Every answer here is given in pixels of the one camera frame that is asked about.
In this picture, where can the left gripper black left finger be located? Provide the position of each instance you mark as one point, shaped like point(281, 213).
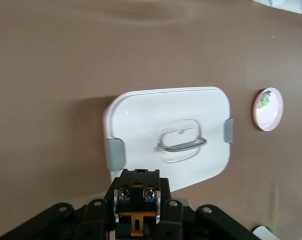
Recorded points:
point(96, 217)

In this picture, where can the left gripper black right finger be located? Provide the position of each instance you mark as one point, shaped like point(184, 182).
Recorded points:
point(173, 217)

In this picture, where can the white lidded box grey latches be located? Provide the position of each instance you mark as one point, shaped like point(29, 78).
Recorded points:
point(146, 112)

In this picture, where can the pink round plate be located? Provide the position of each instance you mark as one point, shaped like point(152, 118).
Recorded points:
point(271, 117)

